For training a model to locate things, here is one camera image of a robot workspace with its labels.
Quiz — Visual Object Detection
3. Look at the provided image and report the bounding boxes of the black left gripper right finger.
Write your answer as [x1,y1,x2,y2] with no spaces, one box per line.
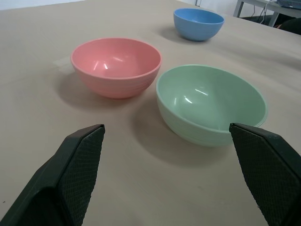
[229,122,301,226]

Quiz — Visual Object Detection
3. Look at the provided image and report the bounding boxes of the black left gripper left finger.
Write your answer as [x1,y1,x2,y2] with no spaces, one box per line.
[0,124,105,226]

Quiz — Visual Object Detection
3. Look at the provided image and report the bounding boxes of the green plastic bowl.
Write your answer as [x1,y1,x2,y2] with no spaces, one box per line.
[155,64,269,148]

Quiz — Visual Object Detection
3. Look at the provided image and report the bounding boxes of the red plastic bowl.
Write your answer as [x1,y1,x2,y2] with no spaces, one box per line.
[70,37,163,99]

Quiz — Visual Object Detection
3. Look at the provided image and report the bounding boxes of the black rounded object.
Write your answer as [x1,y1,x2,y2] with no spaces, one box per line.
[281,18,301,36]

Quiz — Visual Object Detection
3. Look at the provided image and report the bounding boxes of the blue plastic bowl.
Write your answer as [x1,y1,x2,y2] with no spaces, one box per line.
[173,8,225,42]

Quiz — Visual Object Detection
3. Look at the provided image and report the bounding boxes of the white hanging cable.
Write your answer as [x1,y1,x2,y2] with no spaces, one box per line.
[259,0,273,24]

